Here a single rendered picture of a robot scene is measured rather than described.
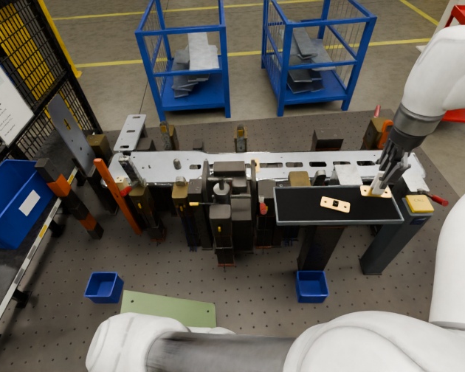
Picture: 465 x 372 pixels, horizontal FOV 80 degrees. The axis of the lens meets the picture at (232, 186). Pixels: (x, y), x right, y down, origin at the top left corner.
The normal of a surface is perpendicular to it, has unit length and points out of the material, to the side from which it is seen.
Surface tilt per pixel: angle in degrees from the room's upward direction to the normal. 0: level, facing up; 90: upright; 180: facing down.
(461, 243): 32
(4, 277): 0
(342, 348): 43
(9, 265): 0
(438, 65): 81
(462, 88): 87
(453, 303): 54
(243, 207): 0
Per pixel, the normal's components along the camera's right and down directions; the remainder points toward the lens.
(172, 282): -0.04, -0.65
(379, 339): -0.04, -0.98
